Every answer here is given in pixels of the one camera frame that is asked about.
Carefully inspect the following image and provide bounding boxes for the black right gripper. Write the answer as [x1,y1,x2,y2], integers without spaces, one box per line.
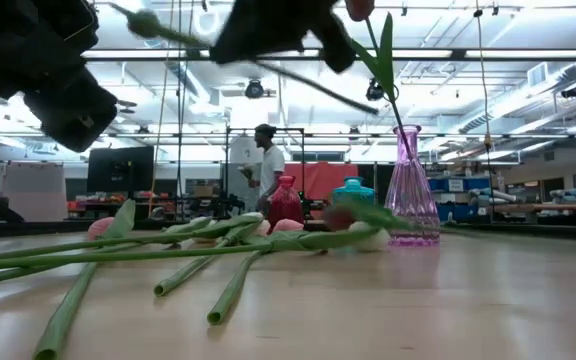
[210,0,357,74]

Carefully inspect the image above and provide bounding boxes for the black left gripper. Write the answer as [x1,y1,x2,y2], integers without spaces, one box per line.
[0,0,119,154]

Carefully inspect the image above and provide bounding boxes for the dark red tulip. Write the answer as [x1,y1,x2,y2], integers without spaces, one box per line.
[109,2,380,116]
[345,0,415,156]
[321,199,417,235]

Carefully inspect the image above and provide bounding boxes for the pink tulip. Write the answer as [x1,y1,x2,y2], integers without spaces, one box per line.
[32,198,138,360]
[153,217,306,298]
[206,249,264,326]

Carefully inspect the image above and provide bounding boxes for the red glass vase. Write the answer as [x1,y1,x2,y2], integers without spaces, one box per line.
[267,174,306,232]

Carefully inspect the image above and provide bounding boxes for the teal glass vase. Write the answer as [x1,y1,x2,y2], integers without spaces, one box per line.
[331,176,377,224]

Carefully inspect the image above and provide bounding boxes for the purple glass vase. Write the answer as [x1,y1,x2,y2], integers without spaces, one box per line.
[383,124,442,248]

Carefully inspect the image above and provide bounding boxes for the black ceiling spotlight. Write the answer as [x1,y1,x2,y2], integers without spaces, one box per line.
[365,78,386,103]
[244,78,266,100]

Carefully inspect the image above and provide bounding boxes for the black monitor screen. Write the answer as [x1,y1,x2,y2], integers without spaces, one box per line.
[86,145,156,194]

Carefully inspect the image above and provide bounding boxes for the white board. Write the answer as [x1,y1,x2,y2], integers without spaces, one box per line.
[0,160,68,223]

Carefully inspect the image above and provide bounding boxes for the cluttered black workbench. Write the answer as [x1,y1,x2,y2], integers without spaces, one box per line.
[66,189,179,222]

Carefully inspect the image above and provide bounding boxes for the person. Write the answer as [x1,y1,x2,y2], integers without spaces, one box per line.
[240,123,287,217]

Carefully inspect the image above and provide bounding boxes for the orange red partition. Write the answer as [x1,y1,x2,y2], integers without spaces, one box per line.
[280,162,361,224]

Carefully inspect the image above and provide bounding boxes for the blue storage shelf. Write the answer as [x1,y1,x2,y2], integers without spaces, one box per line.
[427,174,493,223]

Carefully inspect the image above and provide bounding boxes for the wooden background table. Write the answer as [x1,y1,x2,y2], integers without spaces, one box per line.
[490,201,576,215]

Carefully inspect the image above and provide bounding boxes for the black metal stand frame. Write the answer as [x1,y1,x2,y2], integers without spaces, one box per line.
[224,126,306,216]

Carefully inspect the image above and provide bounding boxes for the yellow hanging cable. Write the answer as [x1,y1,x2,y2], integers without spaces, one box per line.
[148,0,177,217]

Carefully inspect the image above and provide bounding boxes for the black hanging cable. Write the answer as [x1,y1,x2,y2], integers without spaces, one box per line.
[472,0,494,166]

